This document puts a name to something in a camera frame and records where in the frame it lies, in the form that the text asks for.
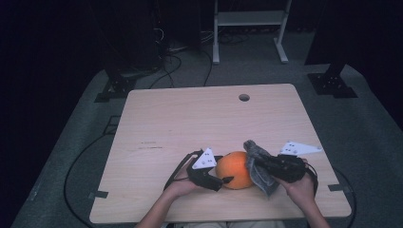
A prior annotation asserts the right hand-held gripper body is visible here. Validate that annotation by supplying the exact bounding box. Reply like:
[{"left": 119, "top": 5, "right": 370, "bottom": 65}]
[{"left": 273, "top": 141, "right": 323, "bottom": 183}]

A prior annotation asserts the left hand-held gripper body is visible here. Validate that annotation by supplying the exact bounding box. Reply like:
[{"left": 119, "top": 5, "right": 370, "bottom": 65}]
[{"left": 186, "top": 147, "right": 223, "bottom": 192}]

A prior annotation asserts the orange plush toy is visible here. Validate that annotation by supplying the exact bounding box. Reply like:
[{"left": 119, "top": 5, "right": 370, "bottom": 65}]
[{"left": 215, "top": 150, "right": 255, "bottom": 190}]

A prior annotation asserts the grey fuzzy cloth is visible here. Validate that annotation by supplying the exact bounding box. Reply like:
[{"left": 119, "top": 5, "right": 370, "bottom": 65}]
[{"left": 242, "top": 139, "right": 280, "bottom": 197}]

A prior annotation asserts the person's left hand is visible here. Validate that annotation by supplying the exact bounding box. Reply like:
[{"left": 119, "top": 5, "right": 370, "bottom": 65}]
[{"left": 164, "top": 161, "right": 199, "bottom": 200}]

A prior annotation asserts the person's right hand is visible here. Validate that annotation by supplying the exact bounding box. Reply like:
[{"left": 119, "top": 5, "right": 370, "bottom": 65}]
[{"left": 279, "top": 159, "right": 317, "bottom": 212}]

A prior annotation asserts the grey tape strip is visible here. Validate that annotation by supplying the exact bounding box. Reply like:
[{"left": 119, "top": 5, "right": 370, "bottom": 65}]
[
  {"left": 87, "top": 190, "right": 109, "bottom": 200},
  {"left": 327, "top": 183, "right": 354, "bottom": 193}
]

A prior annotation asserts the black stand base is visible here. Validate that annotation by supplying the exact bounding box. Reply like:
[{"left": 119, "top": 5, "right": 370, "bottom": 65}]
[
  {"left": 307, "top": 61, "right": 359, "bottom": 99},
  {"left": 93, "top": 67, "right": 138, "bottom": 104}
]

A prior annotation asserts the white metal stand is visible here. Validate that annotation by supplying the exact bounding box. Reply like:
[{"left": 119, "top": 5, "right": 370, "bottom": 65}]
[{"left": 212, "top": 0, "right": 293, "bottom": 66}]

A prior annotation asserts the dark equipment cabinet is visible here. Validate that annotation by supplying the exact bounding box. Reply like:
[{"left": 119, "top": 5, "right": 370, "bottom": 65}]
[{"left": 104, "top": 0, "right": 166, "bottom": 74}]

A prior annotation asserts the right hand-held gripper cable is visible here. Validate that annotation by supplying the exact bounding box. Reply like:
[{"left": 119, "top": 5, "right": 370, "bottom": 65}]
[{"left": 303, "top": 161, "right": 319, "bottom": 196}]

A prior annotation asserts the black floor cable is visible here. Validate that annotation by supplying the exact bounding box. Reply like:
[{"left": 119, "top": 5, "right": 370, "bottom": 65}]
[
  {"left": 64, "top": 132, "right": 110, "bottom": 228},
  {"left": 332, "top": 165, "right": 357, "bottom": 228}
]

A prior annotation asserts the thin black cable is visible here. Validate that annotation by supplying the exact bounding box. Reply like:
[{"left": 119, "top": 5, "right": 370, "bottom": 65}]
[{"left": 202, "top": 48, "right": 214, "bottom": 87}]

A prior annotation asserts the tangle of black cables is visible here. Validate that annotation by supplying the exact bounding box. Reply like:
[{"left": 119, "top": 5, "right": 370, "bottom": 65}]
[{"left": 148, "top": 51, "right": 183, "bottom": 89}]

